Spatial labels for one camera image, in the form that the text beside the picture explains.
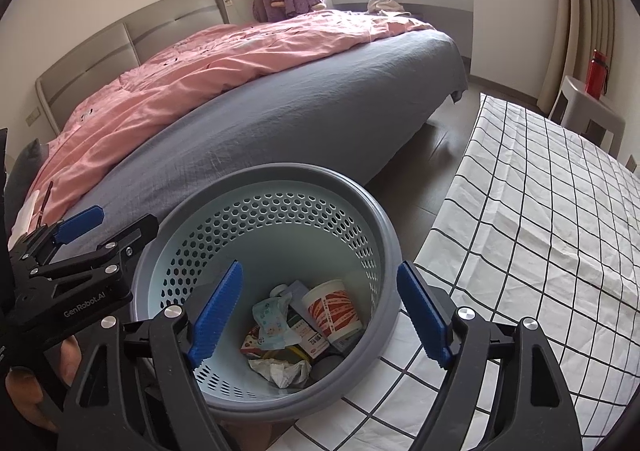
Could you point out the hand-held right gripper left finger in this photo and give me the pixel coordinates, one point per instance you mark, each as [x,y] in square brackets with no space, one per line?
[215,316]

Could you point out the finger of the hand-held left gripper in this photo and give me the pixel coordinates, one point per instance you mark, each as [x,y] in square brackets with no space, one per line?
[125,238]
[80,222]

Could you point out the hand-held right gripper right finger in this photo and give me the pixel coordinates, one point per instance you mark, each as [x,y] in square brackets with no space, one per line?
[425,316]

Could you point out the red snack packet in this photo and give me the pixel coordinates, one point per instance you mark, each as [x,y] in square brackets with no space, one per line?
[252,341]

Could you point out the teal white wipes packet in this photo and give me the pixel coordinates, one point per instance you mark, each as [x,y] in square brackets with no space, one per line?
[270,321]

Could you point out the purple carton box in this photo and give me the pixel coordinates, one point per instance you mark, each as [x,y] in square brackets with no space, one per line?
[297,291]

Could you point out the paper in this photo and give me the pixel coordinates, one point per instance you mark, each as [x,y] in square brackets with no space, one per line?
[285,371]

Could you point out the white green carton box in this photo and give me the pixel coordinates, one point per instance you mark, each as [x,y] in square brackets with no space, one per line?
[305,331]

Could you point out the yellow rimmed clear lid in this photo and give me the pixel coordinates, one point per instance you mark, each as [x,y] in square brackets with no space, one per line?
[300,355]

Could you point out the red white paper cup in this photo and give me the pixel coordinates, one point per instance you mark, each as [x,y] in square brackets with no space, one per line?
[330,311]

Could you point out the grey perforated waste basket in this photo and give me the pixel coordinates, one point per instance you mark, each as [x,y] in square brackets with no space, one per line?
[300,181]

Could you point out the person's left hand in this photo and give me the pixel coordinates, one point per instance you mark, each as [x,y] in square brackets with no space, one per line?
[25,391]

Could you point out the dark grey pillow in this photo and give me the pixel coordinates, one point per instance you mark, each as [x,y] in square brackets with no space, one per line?
[27,166]

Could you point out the white black checked tablecloth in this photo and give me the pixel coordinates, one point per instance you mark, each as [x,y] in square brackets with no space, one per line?
[525,206]

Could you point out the beige padded headboard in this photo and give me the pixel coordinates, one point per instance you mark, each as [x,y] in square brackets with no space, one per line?
[100,46]

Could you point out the pink blanket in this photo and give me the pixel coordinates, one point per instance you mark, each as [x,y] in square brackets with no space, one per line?
[200,76]

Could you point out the bed with pink duvet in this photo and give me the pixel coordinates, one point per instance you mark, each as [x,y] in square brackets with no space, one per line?
[325,101]

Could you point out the grey plastic stool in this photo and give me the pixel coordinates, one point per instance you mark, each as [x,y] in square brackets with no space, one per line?
[575,96]

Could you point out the red water bottle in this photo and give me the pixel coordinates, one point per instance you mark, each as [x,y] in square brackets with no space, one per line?
[595,76]

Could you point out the white cloth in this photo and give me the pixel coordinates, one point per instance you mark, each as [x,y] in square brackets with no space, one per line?
[385,6]

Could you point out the beige curtain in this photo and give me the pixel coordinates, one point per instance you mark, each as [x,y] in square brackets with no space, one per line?
[580,6]

